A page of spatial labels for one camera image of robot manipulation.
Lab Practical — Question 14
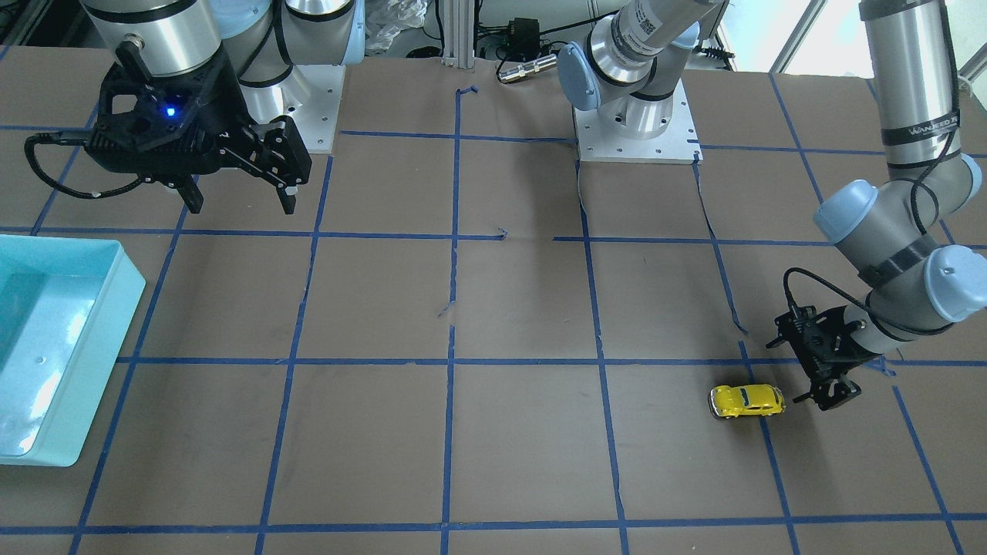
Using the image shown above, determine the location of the turquoise plastic bin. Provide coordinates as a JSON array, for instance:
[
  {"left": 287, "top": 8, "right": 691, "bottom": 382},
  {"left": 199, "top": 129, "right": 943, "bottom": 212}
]
[{"left": 1, "top": 235, "right": 146, "bottom": 467}]

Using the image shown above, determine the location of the aluminium frame post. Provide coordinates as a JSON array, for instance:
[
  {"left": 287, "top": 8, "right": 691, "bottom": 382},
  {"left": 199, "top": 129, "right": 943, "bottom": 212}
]
[{"left": 435, "top": 0, "right": 478, "bottom": 71}]

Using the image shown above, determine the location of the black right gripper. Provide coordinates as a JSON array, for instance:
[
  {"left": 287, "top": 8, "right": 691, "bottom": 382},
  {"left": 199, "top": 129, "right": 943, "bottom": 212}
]
[{"left": 84, "top": 46, "right": 312, "bottom": 214}]

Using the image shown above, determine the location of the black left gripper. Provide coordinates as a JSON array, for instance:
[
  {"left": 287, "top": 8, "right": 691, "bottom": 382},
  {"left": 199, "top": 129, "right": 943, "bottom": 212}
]
[{"left": 766, "top": 305, "right": 879, "bottom": 411}]

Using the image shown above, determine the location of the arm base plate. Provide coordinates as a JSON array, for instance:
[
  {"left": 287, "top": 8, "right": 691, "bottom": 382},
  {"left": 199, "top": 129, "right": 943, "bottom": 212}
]
[
  {"left": 242, "top": 66, "right": 346, "bottom": 154},
  {"left": 572, "top": 81, "right": 704, "bottom": 164}
]

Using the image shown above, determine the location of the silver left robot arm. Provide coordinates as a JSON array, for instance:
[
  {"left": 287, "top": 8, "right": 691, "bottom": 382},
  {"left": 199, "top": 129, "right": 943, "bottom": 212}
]
[{"left": 558, "top": 1, "right": 985, "bottom": 411}]

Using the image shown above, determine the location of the black power adapter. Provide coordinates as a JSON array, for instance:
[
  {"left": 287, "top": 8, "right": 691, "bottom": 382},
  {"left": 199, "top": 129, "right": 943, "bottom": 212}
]
[{"left": 505, "top": 18, "right": 541, "bottom": 56}]

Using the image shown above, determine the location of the yellow beetle toy car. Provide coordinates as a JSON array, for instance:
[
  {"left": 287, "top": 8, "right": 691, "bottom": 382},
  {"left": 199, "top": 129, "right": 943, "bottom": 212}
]
[{"left": 709, "top": 384, "right": 787, "bottom": 419}]

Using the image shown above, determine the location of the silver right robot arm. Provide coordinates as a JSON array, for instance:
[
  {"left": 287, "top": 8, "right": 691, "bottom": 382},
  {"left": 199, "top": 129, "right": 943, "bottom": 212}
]
[{"left": 82, "top": 1, "right": 365, "bottom": 214}]

